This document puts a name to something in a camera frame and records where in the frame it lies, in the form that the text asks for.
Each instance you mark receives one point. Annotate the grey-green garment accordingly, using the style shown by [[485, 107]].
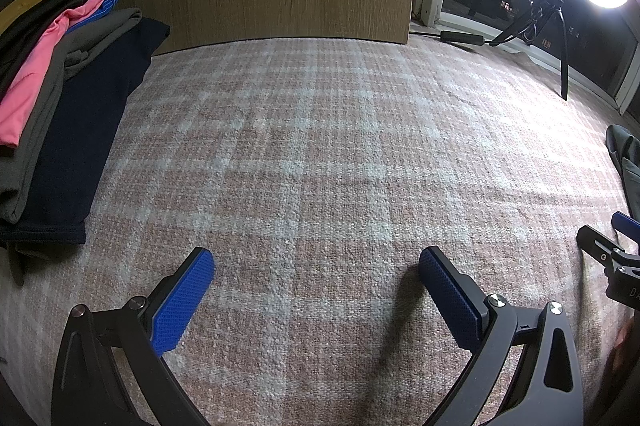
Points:
[[627, 176]]

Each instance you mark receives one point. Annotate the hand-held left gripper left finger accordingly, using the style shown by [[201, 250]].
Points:
[[185, 301]]

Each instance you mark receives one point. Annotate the person's right hand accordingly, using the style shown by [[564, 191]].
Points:
[[625, 335]]

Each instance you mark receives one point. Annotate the pink folded garment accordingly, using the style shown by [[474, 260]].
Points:
[[25, 101]]

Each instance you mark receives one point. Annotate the black folded garment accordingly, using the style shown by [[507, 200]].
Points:
[[30, 36]]

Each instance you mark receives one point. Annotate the plaid blanket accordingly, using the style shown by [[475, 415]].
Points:
[[320, 156]]

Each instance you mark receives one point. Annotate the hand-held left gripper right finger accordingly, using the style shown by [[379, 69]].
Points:
[[450, 301]]

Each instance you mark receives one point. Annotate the grey folded garment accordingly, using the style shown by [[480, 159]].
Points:
[[45, 116]]

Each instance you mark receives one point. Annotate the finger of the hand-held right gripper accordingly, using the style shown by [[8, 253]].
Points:
[[595, 243], [627, 223]]

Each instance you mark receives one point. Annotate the black tripod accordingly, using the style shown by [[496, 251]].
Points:
[[564, 56]]

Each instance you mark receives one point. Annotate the navy folded garment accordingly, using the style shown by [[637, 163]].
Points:
[[85, 131]]

